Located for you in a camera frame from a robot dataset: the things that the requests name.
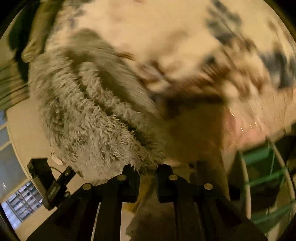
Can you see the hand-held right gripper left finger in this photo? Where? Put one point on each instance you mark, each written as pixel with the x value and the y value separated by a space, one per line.
pixel 129 178

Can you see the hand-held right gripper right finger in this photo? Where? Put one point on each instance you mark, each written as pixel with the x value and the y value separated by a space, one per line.
pixel 165 179

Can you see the grey fluffy pants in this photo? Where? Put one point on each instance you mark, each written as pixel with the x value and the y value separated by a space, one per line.
pixel 97 120

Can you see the black electronic device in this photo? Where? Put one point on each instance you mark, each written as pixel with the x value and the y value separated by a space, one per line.
pixel 44 183

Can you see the pink patterned bedsheet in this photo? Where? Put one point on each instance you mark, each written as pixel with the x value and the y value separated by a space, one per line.
pixel 245 127

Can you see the floral fleece blanket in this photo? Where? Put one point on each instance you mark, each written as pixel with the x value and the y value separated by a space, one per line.
pixel 185 51

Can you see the olive green cloth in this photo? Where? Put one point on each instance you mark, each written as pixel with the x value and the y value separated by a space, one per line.
pixel 37 34

